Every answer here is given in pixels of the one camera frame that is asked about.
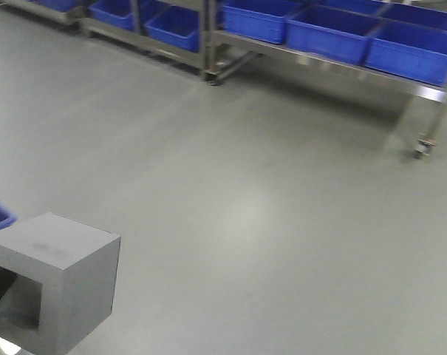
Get gray hollow square base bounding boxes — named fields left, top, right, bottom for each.
left=0, top=213, right=120, bottom=354

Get blue bin on cart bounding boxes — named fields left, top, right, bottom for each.
left=286, top=5, right=381, bottom=65
left=222, top=1, right=307, bottom=44
left=364, top=21, right=447, bottom=87
left=144, top=5, right=200, bottom=53

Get steel shelving cart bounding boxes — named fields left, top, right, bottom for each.
left=7, top=1, right=447, bottom=157

